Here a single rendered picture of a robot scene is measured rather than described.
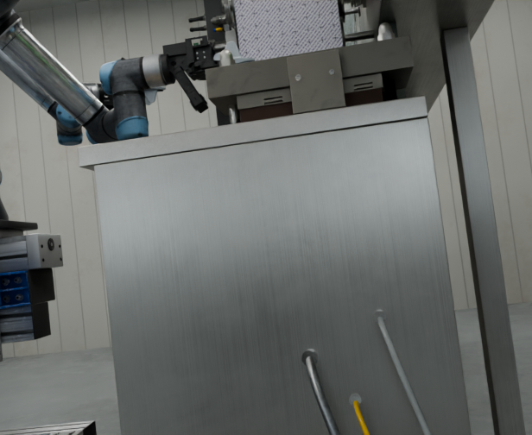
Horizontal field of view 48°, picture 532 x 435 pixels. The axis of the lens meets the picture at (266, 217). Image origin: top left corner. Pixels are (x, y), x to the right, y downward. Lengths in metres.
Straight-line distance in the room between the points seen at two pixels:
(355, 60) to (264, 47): 0.30
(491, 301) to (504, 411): 0.25
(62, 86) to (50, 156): 4.19
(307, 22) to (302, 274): 0.62
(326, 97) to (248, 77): 0.16
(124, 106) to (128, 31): 4.28
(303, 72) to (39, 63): 0.65
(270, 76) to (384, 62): 0.22
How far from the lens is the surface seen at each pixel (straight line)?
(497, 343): 1.52
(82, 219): 5.51
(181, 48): 1.44
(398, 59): 1.19
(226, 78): 1.20
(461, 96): 1.52
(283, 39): 1.41
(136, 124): 1.42
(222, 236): 1.10
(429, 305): 1.08
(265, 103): 1.19
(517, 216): 5.33
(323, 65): 1.16
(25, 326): 1.65
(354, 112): 1.10
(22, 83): 1.84
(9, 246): 1.66
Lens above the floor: 0.65
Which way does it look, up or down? 3 degrees up
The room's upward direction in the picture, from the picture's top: 7 degrees counter-clockwise
